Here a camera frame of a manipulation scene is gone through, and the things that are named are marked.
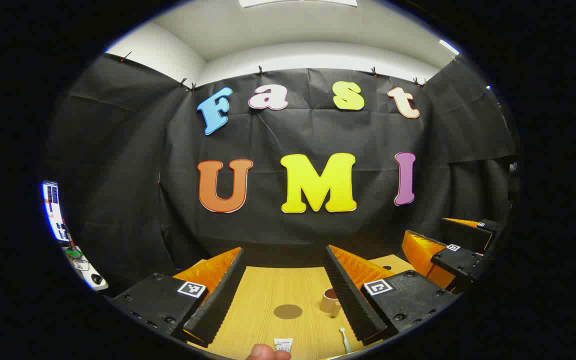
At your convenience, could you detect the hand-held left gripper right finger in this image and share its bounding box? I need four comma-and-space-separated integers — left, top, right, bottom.
324, 244, 460, 347

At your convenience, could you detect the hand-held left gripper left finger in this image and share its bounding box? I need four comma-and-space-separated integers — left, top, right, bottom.
109, 246, 248, 348

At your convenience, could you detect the beige cup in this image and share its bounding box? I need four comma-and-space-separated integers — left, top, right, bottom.
319, 287, 343, 318

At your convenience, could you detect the pale blue toothbrush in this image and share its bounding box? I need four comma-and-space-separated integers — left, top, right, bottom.
338, 327, 353, 355

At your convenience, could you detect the round brown coaster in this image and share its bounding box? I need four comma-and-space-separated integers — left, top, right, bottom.
273, 304, 304, 320

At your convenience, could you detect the wooden desktop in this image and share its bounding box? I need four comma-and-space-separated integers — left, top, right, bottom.
183, 254, 419, 360

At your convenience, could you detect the white side table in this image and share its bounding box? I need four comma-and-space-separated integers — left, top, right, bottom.
65, 245, 110, 292

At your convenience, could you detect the black backdrop cloth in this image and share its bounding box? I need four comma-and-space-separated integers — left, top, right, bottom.
43, 52, 519, 296

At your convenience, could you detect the row of black cloth clips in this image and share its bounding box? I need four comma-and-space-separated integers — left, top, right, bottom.
119, 50, 459, 92

